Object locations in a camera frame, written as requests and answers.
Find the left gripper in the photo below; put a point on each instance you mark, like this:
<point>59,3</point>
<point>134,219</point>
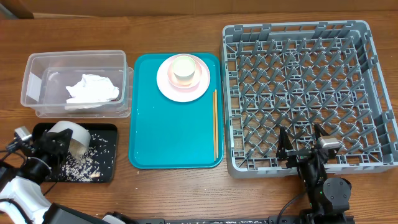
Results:
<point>48,145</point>

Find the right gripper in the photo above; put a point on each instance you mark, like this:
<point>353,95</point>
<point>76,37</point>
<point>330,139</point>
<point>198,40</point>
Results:
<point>285,149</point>

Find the grey bowl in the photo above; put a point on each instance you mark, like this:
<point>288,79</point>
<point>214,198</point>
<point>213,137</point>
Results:
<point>80,140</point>

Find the white rice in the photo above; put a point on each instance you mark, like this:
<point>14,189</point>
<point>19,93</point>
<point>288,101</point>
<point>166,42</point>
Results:
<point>81,168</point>

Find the white napkin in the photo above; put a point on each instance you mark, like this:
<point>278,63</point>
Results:
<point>91,91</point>

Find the cream paper cup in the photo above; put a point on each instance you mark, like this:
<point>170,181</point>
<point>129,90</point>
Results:
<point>183,67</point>

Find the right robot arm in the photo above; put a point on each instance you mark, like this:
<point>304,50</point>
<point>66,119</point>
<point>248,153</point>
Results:
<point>328,196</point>

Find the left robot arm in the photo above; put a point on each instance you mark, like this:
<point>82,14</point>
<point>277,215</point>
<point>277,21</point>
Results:
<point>21,196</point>

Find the grey dishwasher rack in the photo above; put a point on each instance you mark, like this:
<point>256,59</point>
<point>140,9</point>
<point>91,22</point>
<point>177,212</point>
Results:
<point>295,75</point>

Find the black plastic tray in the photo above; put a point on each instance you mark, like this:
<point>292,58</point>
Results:
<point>105,161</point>

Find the clear plastic bin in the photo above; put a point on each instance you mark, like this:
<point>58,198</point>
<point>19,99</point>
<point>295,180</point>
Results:
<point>47,74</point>

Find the teal plastic tray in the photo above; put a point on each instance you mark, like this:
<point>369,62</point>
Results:
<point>166,134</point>

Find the small pink bowl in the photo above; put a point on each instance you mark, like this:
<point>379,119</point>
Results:
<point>184,84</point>

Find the large pink plate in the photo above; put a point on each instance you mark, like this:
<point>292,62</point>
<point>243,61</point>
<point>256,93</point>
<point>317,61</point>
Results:
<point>178,94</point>

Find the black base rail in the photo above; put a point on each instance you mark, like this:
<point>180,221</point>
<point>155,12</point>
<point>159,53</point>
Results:
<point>270,220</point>

